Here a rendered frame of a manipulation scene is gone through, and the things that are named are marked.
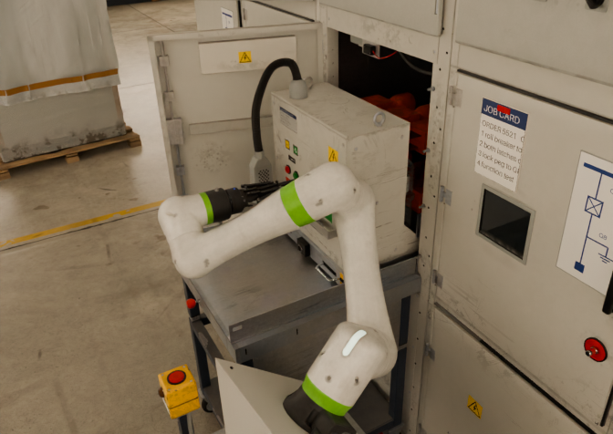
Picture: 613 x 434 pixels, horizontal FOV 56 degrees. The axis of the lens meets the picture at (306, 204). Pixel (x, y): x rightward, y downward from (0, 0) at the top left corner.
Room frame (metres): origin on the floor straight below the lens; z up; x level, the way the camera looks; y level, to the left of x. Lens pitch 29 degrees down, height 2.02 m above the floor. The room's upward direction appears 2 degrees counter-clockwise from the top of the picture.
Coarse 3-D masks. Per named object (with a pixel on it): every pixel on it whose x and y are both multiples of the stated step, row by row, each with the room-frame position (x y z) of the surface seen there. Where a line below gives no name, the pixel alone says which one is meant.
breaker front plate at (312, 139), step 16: (272, 96) 1.94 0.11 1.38; (304, 128) 1.74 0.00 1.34; (320, 128) 1.64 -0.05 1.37; (304, 144) 1.74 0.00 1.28; (320, 144) 1.65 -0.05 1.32; (336, 144) 1.57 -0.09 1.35; (288, 160) 1.85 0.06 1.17; (304, 160) 1.74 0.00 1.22; (320, 160) 1.65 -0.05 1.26; (288, 176) 1.85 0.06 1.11; (320, 240) 1.66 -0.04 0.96; (336, 240) 1.57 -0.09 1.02; (336, 256) 1.57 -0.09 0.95
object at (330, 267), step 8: (288, 232) 1.84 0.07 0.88; (296, 232) 1.78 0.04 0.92; (296, 240) 1.79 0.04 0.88; (312, 248) 1.68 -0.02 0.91; (312, 256) 1.69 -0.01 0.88; (320, 256) 1.63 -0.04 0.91; (328, 264) 1.59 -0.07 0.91; (336, 264) 1.56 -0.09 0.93; (328, 272) 1.59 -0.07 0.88; (336, 272) 1.55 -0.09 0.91; (344, 280) 1.50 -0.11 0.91
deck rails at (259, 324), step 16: (384, 272) 1.55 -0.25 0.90; (400, 272) 1.58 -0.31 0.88; (336, 288) 1.46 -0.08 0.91; (288, 304) 1.38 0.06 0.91; (304, 304) 1.41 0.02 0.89; (320, 304) 1.43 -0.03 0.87; (336, 304) 1.45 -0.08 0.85; (256, 320) 1.33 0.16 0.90; (272, 320) 1.35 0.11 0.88; (288, 320) 1.38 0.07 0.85; (240, 336) 1.30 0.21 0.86
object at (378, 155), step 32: (288, 96) 1.90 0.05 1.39; (320, 96) 1.89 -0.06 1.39; (352, 96) 1.88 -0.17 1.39; (352, 128) 1.59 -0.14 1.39; (384, 128) 1.58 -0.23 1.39; (352, 160) 1.52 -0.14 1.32; (384, 160) 1.58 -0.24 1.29; (384, 192) 1.58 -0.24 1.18; (384, 224) 1.58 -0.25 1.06; (384, 256) 1.58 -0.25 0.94
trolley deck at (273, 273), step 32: (256, 256) 1.74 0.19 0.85; (288, 256) 1.74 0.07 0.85; (192, 288) 1.59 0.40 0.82; (224, 288) 1.56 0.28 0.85; (256, 288) 1.55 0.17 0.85; (288, 288) 1.55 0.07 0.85; (320, 288) 1.54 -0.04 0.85; (384, 288) 1.53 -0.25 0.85; (416, 288) 1.57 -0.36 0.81; (224, 320) 1.40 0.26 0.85; (320, 320) 1.39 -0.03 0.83; (256, 352) 1.29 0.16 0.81
